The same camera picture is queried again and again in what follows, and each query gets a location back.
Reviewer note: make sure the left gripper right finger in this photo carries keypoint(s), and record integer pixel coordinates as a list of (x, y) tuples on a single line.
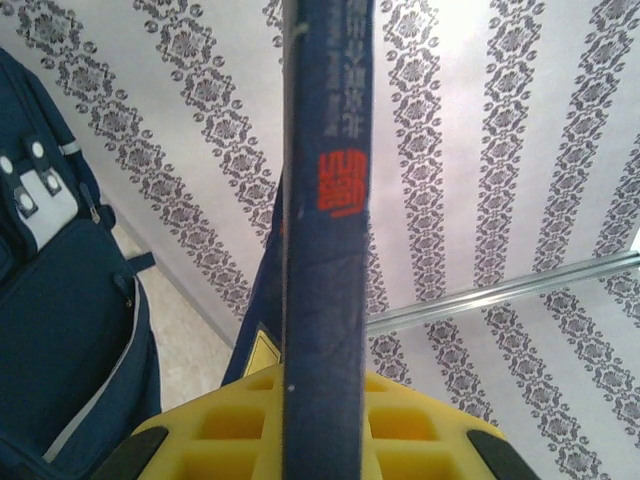
[(425, 440)]

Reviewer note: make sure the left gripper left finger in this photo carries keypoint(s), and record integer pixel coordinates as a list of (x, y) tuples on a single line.
[(225, 435)]

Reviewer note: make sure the aluminium frame post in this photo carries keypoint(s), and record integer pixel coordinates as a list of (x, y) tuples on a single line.
[(500, 290)]

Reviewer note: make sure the dark blue book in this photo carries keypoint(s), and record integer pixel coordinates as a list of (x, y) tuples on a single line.
[(325, 250)]

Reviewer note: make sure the navy blue backpack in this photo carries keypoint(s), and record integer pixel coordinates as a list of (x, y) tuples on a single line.
[(65, 300)]

